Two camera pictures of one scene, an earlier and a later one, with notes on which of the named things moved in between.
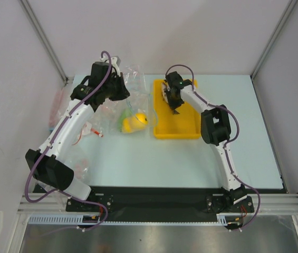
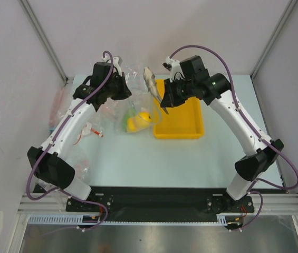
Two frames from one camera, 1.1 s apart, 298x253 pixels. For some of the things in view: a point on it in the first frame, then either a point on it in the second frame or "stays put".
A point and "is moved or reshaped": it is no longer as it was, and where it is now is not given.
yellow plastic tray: (186, 124) stays put
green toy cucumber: (128, 113) is moved or reshaped
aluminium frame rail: (263, 205) stays put
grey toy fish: (165, 88) is moved or reshaped
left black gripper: (123, 93) stays put
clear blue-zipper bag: (135, 114) stays put
